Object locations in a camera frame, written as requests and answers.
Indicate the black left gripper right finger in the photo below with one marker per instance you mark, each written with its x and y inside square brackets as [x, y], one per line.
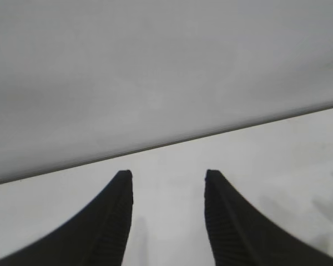
[238, 230]

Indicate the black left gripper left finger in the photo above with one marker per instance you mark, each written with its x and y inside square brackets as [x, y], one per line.
[100, 227]

